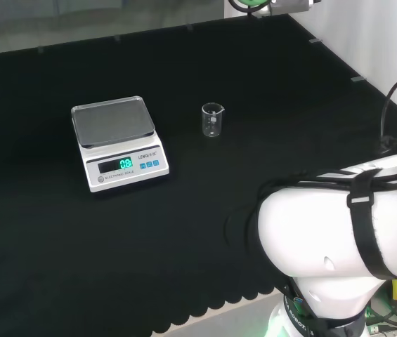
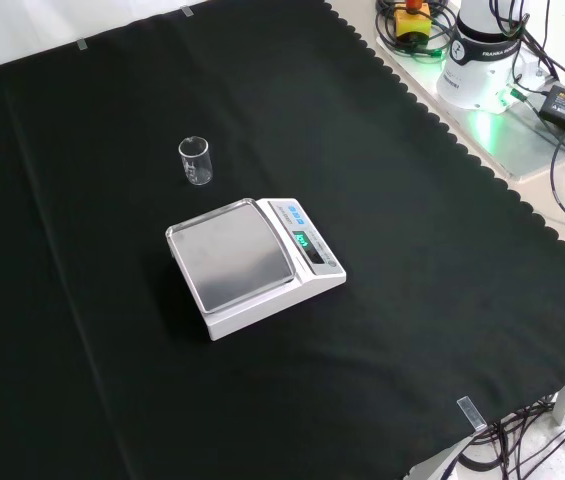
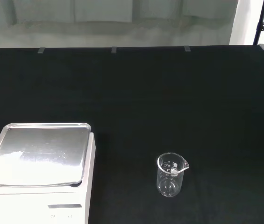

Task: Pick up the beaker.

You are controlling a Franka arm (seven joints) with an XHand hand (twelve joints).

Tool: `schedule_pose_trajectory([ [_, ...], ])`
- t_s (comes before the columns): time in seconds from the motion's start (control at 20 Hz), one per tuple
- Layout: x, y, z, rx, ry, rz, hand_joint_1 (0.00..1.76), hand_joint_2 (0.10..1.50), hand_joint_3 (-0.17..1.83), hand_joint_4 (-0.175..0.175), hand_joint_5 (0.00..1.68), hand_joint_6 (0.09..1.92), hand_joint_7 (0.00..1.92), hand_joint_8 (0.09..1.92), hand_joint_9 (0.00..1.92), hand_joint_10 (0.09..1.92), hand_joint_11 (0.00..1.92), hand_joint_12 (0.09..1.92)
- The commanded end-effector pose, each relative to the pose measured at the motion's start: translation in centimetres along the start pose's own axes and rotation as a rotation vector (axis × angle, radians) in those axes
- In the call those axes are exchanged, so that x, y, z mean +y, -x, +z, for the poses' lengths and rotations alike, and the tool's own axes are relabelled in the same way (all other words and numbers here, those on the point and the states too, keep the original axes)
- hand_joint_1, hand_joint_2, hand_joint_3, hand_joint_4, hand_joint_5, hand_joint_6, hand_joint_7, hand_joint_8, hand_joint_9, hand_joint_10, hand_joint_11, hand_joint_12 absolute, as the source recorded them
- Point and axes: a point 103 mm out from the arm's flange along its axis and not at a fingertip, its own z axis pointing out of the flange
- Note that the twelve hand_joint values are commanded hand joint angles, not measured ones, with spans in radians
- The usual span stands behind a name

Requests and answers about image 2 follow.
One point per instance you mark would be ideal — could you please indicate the clear glass beaker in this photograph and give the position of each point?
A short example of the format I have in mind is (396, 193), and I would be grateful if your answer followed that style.
(195, 162)

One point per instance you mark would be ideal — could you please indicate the white electronic balance steel pan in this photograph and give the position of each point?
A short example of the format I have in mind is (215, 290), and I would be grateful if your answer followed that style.
(252, 260)

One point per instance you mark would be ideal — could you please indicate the black bench cloth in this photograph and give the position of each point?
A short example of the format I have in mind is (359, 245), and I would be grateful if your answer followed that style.
(212, 300)

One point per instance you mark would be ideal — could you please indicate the pale mounting board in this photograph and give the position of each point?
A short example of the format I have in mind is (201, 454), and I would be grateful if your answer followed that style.
(492, 125)

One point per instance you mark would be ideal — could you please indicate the clear tape strip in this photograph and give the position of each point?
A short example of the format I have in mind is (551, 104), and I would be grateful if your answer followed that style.
(471, 413)
(187, 10)
(82, 45)

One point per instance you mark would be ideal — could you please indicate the yellow stop button box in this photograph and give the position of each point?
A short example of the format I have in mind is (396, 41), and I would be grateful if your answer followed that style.
(413, 19)

